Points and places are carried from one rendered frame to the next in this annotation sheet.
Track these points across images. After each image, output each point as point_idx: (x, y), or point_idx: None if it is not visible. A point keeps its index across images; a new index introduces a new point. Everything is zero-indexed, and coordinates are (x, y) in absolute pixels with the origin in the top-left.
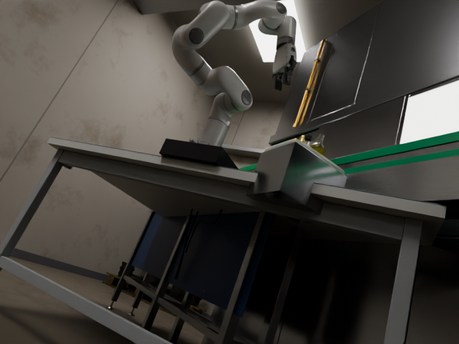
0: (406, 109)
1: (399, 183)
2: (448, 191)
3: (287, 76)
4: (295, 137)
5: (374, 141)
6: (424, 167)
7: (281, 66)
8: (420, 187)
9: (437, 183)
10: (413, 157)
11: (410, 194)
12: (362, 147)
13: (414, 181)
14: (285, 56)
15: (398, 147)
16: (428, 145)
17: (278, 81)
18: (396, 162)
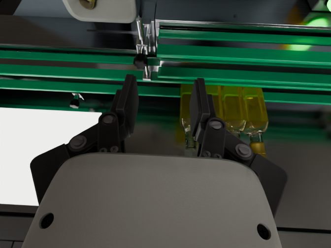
0: None
1: (38, 29)
2: (0, 19)
3: (112, 103)
4: (322, 231)
5: (128, 150)
6: (12, 38)
7: (138, 163)
8: (20, 24)
9: (6, 25)
10: (27, 57)
11: (30, 21)
12: (146, 147)
13: (24, 29)
14: (51, 228)
15: (40, 70)
16: (10, 65)
17: (195, 117)
18: (45, 56)
